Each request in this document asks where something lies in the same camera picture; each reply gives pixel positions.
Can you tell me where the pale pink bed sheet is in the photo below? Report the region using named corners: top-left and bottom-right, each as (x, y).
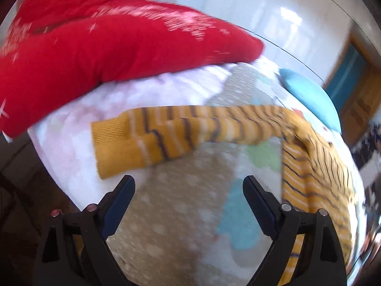
top-left (27, 63), bottom-right (234, 206)

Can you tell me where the heart-patterned quilted blanket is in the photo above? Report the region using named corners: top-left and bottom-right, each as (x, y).
top-left (80, 62), bottom-right (368, 286)

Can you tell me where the red star-print pillow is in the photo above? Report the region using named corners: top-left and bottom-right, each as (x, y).
top-left (0, 0), bottom-right (265, 139)

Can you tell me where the white wardrobe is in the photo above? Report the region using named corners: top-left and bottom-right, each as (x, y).
top-left (175, 0), bottom-right (353, 81)

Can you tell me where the light blue pillow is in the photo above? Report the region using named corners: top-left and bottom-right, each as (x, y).
top-left (278, 68), bottom-right (342, 133)

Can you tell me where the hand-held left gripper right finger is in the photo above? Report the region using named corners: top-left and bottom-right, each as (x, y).
top-left (242, 175), bottom-right (347, 286)

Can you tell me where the brown wooden door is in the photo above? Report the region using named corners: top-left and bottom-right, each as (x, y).
top-left (339, 73), bottom-right (381, 148)

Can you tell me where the teal door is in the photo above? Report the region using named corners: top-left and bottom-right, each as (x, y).
top-left (324, 44), bottom-right (367, 103)

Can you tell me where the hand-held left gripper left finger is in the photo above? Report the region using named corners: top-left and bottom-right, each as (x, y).
top-left (33, 175), bottom-right (136, 286)

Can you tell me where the yellow striped small garment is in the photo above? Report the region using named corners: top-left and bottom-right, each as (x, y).
top-left (91, 105), bottom-right (359, 285)

